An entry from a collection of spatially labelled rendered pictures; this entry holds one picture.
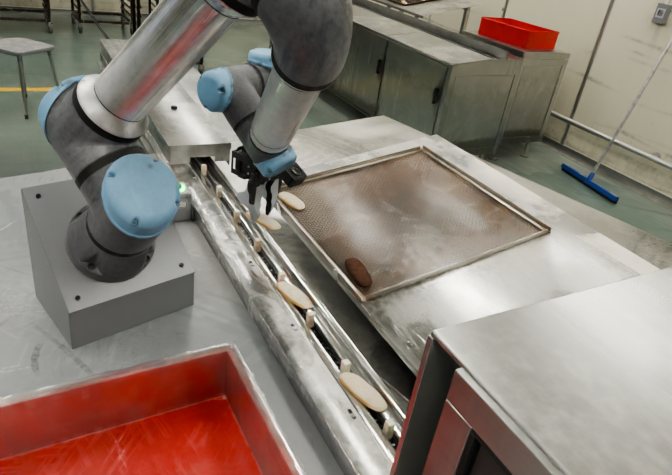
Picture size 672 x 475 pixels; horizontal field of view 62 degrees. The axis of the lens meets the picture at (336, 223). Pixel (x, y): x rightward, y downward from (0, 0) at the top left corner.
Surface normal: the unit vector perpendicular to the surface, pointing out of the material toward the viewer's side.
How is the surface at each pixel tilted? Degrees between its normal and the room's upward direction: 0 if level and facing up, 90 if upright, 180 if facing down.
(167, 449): 0
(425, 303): 10
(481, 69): 90
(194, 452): 0
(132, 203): 48
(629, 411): 0
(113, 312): 90
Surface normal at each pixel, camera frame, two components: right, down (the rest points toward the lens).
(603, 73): -0.86, 0.09
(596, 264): -0.02, -0.83
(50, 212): 0.54, -0.38
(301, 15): -0.02, 0.54
